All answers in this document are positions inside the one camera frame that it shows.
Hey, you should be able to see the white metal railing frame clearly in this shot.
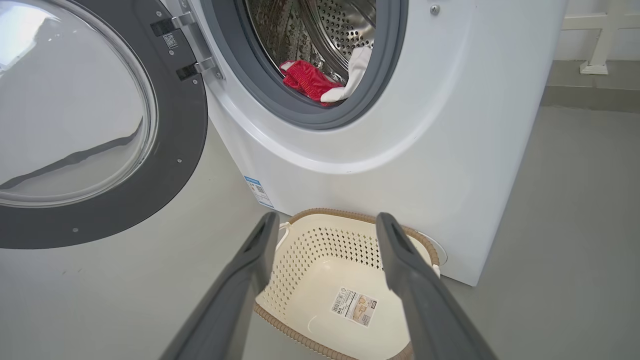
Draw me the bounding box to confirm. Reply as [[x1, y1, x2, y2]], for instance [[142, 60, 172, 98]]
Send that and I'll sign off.
[[562, 0, 640, 76]]

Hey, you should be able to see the white printed product label sticker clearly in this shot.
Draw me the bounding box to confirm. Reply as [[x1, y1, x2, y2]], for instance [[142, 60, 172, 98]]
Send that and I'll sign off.
[[330, 286, 378, 328]]

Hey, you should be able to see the red and white garment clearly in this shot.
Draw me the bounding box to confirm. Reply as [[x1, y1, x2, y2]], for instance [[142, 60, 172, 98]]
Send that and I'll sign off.
[[320, 46, 374, 103]]

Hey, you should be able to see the cream basket with brown rim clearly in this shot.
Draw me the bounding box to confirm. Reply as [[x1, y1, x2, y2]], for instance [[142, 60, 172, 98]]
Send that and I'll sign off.
[[254, 208, 441, 360]]

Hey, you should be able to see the round black glass washer door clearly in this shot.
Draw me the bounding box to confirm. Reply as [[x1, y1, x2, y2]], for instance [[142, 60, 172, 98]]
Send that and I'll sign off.
[[0, 0, 216, 250]]

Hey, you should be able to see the white front-load washing machine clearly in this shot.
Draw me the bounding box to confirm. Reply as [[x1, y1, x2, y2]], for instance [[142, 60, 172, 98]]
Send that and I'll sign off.
[[160, 0, 568, 287]]

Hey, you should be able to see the perforated steel washing machine drum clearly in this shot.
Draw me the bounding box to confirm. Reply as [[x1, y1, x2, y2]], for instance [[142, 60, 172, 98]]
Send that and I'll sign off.
[[245, 0, 377, 86]]

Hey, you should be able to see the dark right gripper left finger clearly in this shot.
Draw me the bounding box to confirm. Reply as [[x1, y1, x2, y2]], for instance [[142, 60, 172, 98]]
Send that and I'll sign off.
[[160, 211, 281, 360]]

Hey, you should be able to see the blue energy label sticker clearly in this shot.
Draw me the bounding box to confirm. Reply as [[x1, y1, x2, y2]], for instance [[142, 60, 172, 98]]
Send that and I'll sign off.
[[244, 176, 275, 209]]

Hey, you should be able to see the red garment with white stripes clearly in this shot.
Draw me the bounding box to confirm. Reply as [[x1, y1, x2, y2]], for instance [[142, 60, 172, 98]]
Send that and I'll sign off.
[[280, 60, 345, 107]]

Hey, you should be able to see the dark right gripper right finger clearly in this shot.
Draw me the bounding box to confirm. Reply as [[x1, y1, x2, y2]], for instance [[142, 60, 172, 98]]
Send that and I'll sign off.
[[376, 212, 498, 360]]

